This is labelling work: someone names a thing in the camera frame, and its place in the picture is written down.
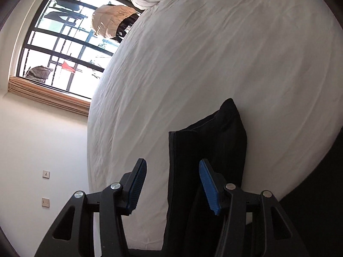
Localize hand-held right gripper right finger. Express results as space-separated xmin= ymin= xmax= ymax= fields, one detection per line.
xmin=199 ymin=158 xmax=308 ymax=257

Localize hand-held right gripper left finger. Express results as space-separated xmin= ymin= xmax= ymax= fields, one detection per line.
xmin=34 ymin=158 xmax=147 ymax=257

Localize black denim pants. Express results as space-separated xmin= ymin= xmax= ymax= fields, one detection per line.
xmin=162 ymin=98 xmax=248 ymax=257

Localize barred window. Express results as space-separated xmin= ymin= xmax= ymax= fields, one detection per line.
xmin=11 ymin=0 xmax=145 ymax=99

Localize beige pleated curtain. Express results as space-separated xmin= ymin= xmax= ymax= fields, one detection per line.
xmin=8 ymin=76 xmax=92 ymax=116

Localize white bed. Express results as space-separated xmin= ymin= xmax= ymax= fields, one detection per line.
xmin=87 ymin=0 xmax=342 ymax=249

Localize red cloth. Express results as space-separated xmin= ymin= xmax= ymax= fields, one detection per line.
xmin=61 ymin=61 xmax=75 ymax=74

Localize grey jacket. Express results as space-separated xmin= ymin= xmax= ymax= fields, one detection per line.
xmin=25 ymin=66 xmax=54 ymax=80

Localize black hanging garment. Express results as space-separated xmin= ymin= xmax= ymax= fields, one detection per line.
xmin=115 ymin=13 xmax=140 ymax=43

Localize dark hanging clothes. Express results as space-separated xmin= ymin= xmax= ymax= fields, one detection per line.
xmin=44 ymin=0 xmax=89 ymax=22

